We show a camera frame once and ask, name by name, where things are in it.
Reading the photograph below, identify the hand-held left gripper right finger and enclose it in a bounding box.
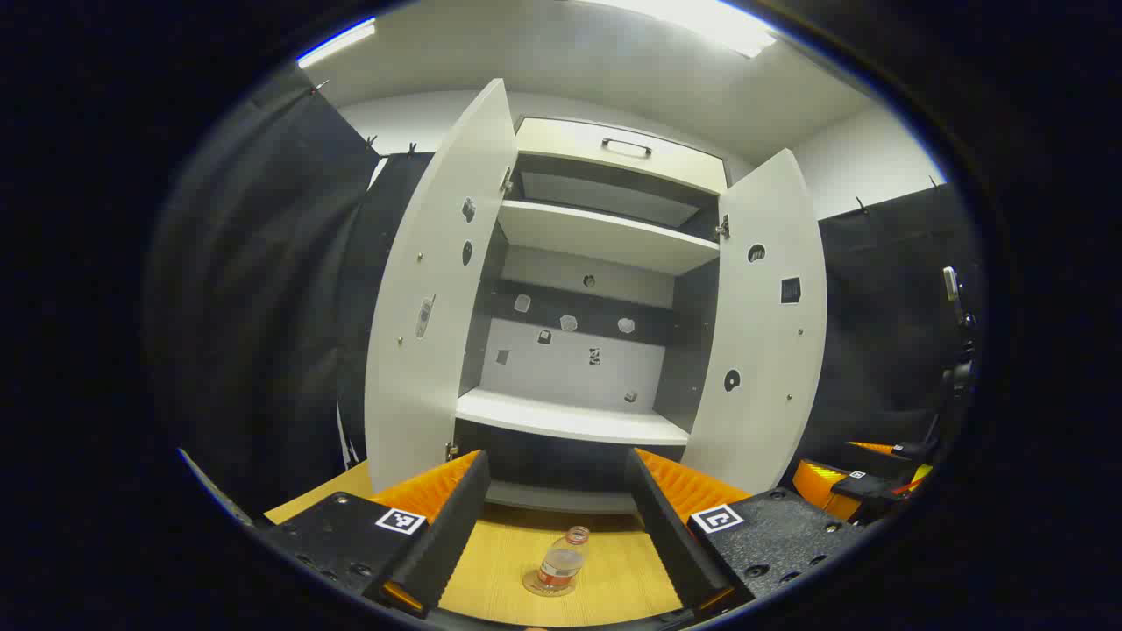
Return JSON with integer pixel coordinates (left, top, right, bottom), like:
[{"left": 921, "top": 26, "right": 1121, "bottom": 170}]
[{"left": 624, "top": 448, "right": 873, "bottom": 614}]

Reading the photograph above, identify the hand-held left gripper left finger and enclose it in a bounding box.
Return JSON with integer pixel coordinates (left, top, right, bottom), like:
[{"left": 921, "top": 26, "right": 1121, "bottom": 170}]
[{"left": 254, "top": 450, "right": 492, "bottom": 619}]

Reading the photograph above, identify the clear plastic bottle red label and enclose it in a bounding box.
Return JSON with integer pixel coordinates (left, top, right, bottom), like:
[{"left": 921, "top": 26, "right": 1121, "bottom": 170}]
[{"left": 536, "top": 526, "right": 591, "bottom": 592}]

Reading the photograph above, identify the black stand with clamp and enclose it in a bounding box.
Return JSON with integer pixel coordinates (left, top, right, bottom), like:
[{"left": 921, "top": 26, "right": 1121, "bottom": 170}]
[{"left": 941, "top": 266, "right": 979, "bottom": 443}]

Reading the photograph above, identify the round wooden coaster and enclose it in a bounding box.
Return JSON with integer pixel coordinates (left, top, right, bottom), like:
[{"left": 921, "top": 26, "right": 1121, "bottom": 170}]
[{"left": 522, "top": 568, "right": 578, "bottom": 598}]

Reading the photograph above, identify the white cabinet shelf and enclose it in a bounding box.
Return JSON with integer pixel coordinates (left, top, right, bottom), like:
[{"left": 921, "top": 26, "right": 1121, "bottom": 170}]
[
  {"left": 496, "top": 200, "right": 721, "bottom": 277},
  {"left": 455, "top": 388, "right": 692, "bottom": 446}
]

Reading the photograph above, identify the black backdrop cloth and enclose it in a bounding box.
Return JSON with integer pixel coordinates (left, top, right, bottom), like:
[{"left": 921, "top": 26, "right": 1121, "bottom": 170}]
[{"left": 145, "top": 66, "right": 987, "bottom": 518}]

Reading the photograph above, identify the white and grey cabinet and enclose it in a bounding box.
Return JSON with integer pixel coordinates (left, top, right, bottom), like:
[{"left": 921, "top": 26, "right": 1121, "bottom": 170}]
[{"left": 443, "top": 117, "right": 733, "bottom": 518}]

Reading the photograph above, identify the white cabinet flap panel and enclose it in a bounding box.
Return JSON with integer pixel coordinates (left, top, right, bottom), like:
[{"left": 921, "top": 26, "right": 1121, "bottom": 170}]
[{"left": 515, "top": 117, "right": 730, "bottom": 195}]

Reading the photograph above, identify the ceiling light panel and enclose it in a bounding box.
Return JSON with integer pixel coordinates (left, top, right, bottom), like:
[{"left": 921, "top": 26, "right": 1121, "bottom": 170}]
[
  {"left": 296, "top": 18, "right": 378, "bottom": 69},
  {"left": 605, "top": 0, "right": 779, "bottom": 59}
]

